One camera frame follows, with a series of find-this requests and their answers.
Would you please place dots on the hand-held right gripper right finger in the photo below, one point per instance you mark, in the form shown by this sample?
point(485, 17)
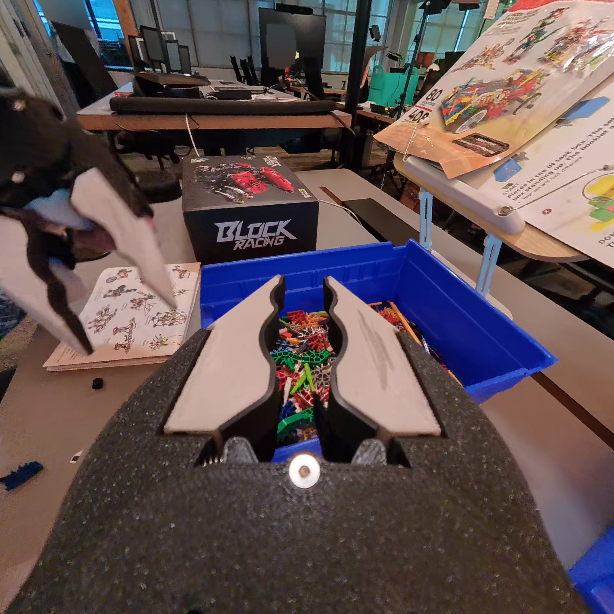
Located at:
point(384, 374)

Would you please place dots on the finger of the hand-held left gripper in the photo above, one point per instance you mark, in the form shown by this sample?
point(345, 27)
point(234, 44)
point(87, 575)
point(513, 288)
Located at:
point(29, 288)
point(120, 225)

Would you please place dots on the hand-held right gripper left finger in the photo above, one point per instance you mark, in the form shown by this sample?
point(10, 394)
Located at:
point(225, 369)

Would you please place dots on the paper sheet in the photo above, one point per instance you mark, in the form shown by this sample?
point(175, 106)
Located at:
point(134, 317)

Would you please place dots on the small blue toy piece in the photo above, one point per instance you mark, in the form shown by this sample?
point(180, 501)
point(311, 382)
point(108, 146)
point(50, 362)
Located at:
point(19, 476)

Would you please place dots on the person's left hand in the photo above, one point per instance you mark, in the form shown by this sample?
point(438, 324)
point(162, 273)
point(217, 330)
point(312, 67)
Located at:
point(91, 240)

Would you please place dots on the pile of colourful toy pieces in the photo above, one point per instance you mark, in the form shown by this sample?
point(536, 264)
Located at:
point(302, 355)

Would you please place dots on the wooden office desk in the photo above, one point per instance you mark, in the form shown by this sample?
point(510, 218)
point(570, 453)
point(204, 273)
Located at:
point(192, 122)

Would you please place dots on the black box with red print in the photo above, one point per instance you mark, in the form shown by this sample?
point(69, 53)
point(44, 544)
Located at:
point(249, 206)

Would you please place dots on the black flat tablet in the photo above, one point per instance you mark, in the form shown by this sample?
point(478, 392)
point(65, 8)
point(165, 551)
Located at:
point(379, 219)

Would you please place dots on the tilted board stand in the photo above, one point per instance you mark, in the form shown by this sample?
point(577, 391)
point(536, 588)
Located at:
point(460, 197)

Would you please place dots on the black computer monitor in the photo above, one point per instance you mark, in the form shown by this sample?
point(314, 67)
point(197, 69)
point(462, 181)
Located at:
point(293, 38)

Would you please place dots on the white instruction sheet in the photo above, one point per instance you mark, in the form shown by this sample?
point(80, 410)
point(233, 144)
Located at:
point(576, 182)

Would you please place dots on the black metal pole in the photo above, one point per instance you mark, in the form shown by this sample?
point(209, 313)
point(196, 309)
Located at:
point(357, 77)

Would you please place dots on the empty blue plastic bin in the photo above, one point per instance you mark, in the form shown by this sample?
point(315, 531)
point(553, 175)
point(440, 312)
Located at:
point(597, 576)

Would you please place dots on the colourful toy package bag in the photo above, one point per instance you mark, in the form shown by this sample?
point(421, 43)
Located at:
point(499, 96)

